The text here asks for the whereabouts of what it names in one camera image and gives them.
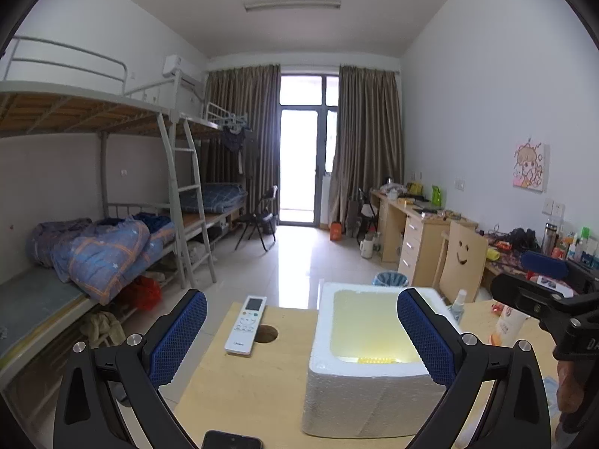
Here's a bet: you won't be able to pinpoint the blue mesh trash bin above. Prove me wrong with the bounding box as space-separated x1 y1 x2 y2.
373 271 408 287

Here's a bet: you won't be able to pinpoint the wooden desk with drawers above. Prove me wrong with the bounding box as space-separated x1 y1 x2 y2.
370 189 478 286

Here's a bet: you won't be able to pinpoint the glass balcony door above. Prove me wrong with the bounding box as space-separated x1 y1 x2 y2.
278 72 340 227

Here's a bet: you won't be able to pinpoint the beige cloth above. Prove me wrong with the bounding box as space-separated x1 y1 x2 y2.
79 311 127 349

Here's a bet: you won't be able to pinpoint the wooden chair with smiley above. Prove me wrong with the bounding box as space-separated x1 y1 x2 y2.
433 220 490 302

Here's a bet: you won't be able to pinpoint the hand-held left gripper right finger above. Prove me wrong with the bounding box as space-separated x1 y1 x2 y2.
397 287 553 449

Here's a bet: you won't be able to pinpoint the grey metal bunk bed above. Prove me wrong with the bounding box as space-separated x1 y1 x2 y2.
180 100 251 256
0 35 221 384

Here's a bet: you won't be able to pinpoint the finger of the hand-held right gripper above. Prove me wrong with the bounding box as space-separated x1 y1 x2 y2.
491 274 576 323
521 250 574 286

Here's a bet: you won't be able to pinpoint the row of toiletry bottles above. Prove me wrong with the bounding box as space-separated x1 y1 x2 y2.
559 227 599 267

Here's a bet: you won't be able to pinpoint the pink cartoon wall poster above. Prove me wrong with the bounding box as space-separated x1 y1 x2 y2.
512 137 550 193

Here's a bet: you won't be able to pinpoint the dark hanging clothes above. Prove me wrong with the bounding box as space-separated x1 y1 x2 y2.
220 124 249 174

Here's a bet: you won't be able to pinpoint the steel thermos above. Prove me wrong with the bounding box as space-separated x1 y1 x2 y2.
542 222 560 256

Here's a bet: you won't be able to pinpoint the black headphones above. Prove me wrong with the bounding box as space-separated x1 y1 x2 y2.
508 227 539 250

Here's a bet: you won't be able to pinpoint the white air conditioner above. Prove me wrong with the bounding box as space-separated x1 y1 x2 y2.
161 55 207 87

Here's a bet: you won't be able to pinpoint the white foam box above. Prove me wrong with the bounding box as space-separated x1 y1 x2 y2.
302 282 462 440

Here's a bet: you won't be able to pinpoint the person's right hand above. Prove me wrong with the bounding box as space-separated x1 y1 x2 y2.
557 359 585 416

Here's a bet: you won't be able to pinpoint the blue plaid quilt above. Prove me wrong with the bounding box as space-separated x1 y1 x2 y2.
25 213 176 302

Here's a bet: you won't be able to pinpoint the ceiling tube lamp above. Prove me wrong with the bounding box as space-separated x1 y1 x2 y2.
243 0 341 12

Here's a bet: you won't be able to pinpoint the clear blue spray bottle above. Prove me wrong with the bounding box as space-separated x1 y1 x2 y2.
447 289 469 323

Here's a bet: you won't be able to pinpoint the black folding chair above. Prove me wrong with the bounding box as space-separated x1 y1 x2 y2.
234 186 279 252

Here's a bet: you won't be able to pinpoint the brown curtain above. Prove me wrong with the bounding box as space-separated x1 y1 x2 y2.
328 65 404 239
204 66 282 225

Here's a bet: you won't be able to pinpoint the desk with patterned cloth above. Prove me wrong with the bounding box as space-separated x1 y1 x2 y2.
482 231 599 291

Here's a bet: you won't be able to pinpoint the white lotion pump bottle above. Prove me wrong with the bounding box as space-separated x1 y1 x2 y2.
489 305 529 347

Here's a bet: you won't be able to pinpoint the dark blue bedding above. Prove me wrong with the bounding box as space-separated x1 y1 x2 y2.
180 182 249 213

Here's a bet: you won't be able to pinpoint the white remote control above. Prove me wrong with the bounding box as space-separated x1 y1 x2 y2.
224 296 267 355

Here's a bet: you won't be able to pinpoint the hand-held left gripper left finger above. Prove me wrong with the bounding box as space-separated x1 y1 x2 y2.
53 288 208 449

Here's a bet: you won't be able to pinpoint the black smartphone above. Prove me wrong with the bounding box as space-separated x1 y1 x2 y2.
201 430 264 449

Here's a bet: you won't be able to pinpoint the red plastic bag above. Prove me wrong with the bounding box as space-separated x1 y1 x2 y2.
126 276 162 312

